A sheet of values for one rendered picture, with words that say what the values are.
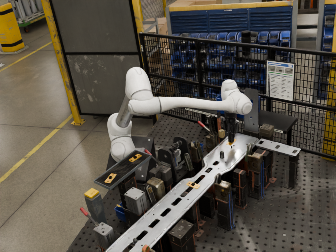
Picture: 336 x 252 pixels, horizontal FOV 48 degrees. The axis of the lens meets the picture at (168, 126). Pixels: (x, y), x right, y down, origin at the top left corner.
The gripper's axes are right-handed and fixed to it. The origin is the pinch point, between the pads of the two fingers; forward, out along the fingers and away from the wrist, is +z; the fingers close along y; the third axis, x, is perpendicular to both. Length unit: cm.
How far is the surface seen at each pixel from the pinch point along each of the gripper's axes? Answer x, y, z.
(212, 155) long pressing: -14.0, -6.7, 8.9
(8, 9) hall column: 267, -737, 11
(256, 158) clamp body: -8.3, 22.9, 5.0
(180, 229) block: -83, 17, 6
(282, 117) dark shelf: 50, 15, 6
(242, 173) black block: -20.3, 19.4, 9.9
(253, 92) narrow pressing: 26.4, 2.9, -22.5
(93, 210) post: -99, -32, 3
